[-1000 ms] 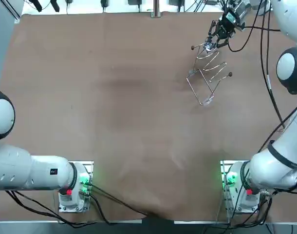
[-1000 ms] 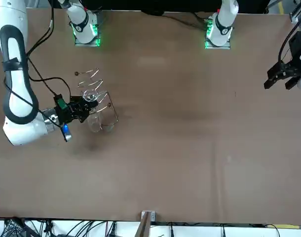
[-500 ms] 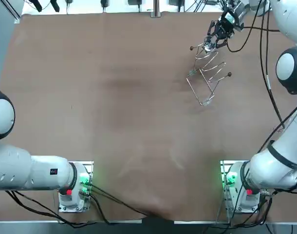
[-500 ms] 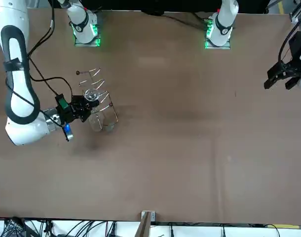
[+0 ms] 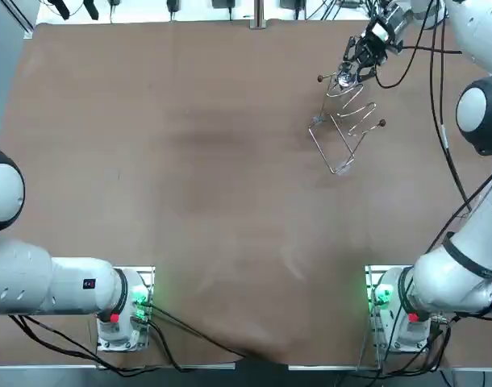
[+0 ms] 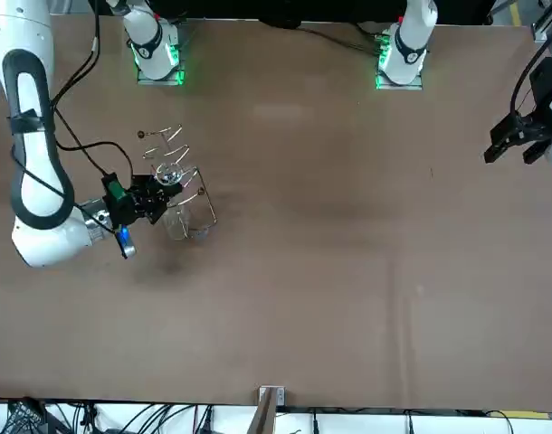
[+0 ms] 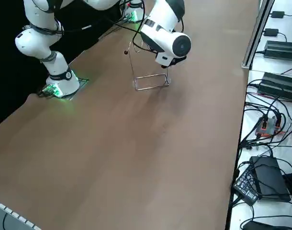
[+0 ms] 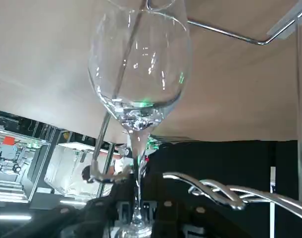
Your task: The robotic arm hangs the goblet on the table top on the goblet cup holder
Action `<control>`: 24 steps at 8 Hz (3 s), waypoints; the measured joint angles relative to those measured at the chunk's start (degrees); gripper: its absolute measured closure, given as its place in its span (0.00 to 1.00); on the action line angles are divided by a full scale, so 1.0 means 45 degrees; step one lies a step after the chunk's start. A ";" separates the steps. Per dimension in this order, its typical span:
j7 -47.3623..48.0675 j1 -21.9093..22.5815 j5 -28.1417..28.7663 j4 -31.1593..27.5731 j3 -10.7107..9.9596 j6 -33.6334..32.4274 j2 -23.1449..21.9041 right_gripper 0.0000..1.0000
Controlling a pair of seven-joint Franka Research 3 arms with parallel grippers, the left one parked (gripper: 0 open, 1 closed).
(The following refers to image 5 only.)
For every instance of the aluminium frame strut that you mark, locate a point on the aluminium frame strut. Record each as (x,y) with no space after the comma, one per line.
(20,20)

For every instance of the aluminium edge rail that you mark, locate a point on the aluminium edge rail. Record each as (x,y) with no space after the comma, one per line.
(205,365)
(330,367)

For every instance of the aluminium frame post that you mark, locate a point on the aluminium frame post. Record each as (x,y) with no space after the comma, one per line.
(258,14)

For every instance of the black bar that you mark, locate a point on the black bar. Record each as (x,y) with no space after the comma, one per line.
(92,10)
(60,9)

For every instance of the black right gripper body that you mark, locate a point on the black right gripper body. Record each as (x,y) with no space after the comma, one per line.
(373,50)

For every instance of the large ribbed black power supply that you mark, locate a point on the large ribbed black power supply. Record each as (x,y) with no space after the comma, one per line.
(223,3)
(290,3)

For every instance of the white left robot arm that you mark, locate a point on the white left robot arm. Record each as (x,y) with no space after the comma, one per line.
(68,286)

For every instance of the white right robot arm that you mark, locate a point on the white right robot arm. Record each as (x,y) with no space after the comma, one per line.
(451,282)

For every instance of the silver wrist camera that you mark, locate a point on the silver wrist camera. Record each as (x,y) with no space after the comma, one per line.
(378,30)

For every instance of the clear glass goblet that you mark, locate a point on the clear glass goblet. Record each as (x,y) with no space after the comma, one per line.
(347,78)

